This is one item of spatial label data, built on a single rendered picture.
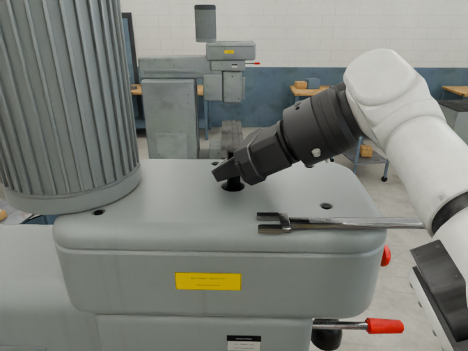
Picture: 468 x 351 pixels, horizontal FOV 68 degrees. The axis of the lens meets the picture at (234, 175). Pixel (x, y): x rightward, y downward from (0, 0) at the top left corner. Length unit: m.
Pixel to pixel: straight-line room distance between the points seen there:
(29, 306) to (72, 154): 0.27
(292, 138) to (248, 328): 0.29
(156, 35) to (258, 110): 2.39
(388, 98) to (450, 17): 7.53
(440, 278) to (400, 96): 0.19
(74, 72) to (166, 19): 6.69
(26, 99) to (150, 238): 0.22
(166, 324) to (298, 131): 0.34
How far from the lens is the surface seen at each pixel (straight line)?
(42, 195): 0.53
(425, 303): 0.31
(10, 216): 2.97
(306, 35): 7.10
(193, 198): 0.53
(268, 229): 0.44
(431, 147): 0.36
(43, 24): 0.47
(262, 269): 0.48
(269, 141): 0.47
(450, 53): 8.02
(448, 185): 0.33
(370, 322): 0.62
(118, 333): 0.61
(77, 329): 0.65
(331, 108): 0.46
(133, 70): 7.35
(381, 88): 0.41
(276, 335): 0.59
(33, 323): 0.67
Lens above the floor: 2.14
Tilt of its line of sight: 25 degrees down
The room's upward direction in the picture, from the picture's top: straight up
